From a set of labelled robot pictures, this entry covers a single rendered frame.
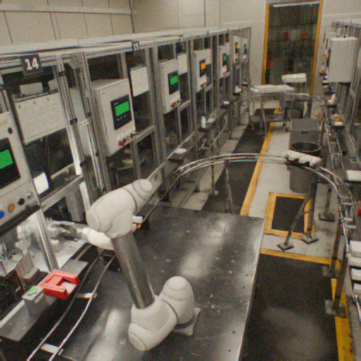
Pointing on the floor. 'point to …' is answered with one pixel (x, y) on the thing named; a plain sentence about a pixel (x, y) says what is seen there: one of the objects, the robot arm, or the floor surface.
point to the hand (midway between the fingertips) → (56, 229)
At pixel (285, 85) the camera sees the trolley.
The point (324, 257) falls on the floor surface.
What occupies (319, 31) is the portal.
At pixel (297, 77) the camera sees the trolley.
